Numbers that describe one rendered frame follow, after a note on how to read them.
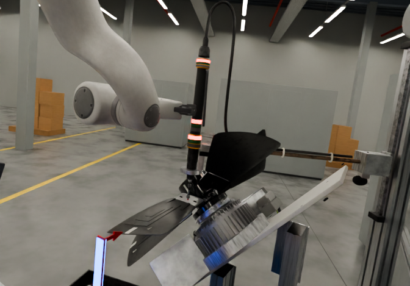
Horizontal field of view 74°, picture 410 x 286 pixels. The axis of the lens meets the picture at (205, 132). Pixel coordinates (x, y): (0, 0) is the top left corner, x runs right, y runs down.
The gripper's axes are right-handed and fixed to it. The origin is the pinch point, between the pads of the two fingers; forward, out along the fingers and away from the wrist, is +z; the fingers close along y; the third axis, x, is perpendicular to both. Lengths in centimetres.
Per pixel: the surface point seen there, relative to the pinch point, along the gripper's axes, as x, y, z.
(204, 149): -12.5, 3.5, 10.8
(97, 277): -39.1, 0.2, -25.3
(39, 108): -75, -753, 371
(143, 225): -31.9, -0.1, -11.3
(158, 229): -30.5, 6.1, -12.3
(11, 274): -149, -172, 38
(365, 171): -14, 49, 40
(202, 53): 17.1, 0.4, 8.3
